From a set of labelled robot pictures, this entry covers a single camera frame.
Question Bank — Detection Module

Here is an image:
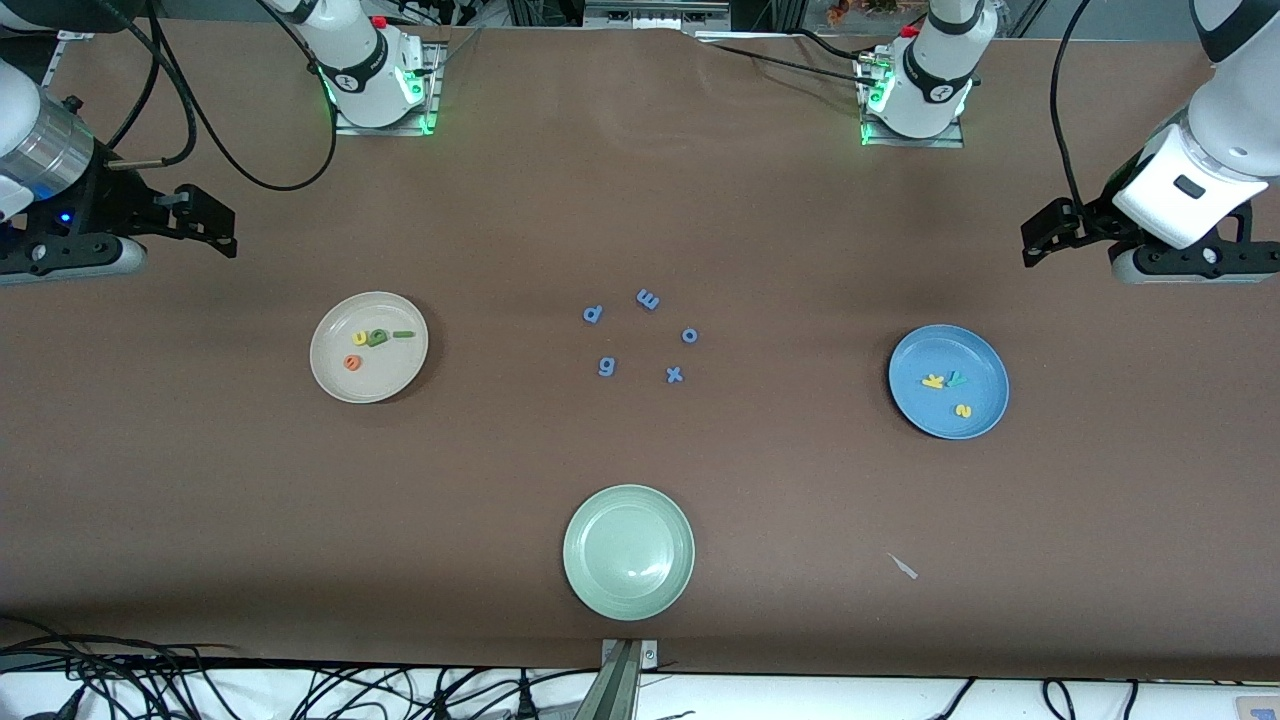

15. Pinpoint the black cable lying on table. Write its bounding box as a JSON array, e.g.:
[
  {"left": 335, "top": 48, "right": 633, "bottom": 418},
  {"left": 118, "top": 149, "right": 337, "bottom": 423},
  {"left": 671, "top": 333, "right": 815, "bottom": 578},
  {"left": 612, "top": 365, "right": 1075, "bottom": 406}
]
[{"left": 695, "top": 30, "right": 886, "bottom": 91}]

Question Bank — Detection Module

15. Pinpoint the pale green round plate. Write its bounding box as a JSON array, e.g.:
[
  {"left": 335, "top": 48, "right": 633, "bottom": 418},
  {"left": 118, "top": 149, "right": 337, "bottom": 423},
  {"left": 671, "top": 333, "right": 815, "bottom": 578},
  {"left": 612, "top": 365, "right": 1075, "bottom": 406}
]
[{"left": 562, "top": 484, "right": 696, "bottom": 622}]

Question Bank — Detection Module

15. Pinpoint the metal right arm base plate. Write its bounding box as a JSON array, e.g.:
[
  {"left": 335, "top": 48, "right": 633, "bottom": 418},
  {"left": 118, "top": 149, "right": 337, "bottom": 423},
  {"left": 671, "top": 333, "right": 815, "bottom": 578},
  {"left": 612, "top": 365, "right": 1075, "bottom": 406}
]
[{"left": 333, "top": 40, "right": 441, "bottom": 136}]

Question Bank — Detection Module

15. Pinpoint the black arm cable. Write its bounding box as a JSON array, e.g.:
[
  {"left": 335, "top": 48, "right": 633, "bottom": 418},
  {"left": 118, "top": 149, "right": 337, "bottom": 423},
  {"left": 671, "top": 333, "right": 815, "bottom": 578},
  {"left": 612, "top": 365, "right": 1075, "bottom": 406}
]
[
  {"left": 105, "top": 0, "right": 339, "bottom": 192},
  {"left": 1050, "top": 0, "right": 1096, "bottom": 216}
]

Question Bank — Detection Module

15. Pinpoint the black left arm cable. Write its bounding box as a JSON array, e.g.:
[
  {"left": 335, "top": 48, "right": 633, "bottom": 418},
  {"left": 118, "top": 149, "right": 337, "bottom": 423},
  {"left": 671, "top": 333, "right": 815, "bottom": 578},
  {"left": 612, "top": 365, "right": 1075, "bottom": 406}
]
[{"left": 1050, "top": 0, "right": 1096, "bottom": 216}]

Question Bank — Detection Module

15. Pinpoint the beige brown round plate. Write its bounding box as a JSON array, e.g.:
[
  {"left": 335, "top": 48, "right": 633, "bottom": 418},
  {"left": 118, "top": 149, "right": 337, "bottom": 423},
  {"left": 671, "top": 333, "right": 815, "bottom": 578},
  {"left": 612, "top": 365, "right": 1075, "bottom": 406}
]
[{"left": 309, "top": 291, "right": 430, "bottom": 405}]

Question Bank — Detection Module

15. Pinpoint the black cable bundle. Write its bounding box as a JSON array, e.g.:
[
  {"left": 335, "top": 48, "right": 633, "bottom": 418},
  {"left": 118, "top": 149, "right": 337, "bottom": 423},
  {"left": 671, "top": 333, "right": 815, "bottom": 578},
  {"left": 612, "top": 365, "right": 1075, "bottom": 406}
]
[{"left": 0, "top": 615, "right": 701, "bottom": 720}]

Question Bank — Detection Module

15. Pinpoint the aluminium frame crossbar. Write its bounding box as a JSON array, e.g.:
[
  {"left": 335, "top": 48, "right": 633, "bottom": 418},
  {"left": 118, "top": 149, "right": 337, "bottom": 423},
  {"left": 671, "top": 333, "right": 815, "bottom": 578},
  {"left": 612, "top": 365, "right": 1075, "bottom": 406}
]
[{"left": 583, "top": 0, "right": 733, "bottom": 31}]

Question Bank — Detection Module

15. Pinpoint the brown table cover sheet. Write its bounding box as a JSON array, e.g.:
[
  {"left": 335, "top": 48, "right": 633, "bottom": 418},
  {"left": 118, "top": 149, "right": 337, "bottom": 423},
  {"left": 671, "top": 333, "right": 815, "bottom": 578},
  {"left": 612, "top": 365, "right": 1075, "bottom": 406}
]
[{"left": 0, "top": 18, "right": 1280, "bottom": 681}]

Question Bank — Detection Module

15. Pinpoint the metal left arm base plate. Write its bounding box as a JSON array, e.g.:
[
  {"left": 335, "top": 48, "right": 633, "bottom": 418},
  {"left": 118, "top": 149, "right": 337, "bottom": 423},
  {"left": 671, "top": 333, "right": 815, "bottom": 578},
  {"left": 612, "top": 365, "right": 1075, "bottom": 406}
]
[{"left": 858, "top": 55, "right": 966, "bottom": 149}]

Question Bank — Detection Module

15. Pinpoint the grey metal camera post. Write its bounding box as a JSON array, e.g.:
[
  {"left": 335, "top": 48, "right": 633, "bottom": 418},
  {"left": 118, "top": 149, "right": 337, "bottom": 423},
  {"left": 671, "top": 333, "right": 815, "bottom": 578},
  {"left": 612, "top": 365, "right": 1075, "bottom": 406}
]
[{"left": 598, "top": 638, "right": 659, "bottom": 720}]

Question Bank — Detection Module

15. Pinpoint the blue round plate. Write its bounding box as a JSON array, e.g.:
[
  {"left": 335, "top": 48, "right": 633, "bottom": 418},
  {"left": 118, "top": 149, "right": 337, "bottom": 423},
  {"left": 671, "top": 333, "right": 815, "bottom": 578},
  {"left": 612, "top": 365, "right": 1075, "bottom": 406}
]
[{"left": 888, "top": 324, "right": 1011, "bottom": 441}]

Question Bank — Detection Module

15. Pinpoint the aluminium table edge rail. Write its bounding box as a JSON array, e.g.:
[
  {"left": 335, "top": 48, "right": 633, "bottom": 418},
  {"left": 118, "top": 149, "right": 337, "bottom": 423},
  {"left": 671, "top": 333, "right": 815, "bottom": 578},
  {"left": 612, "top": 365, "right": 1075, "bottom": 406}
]
[{"left": 38, "top": 30, "right": 91, "bottom": 96}]

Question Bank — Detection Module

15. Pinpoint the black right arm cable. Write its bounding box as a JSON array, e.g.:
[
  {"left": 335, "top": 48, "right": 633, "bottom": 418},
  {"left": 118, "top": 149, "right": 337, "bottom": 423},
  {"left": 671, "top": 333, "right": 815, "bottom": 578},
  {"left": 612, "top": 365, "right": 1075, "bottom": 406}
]
[{"left": 105, "top": 0, "right": 339, "bottom": 192}]

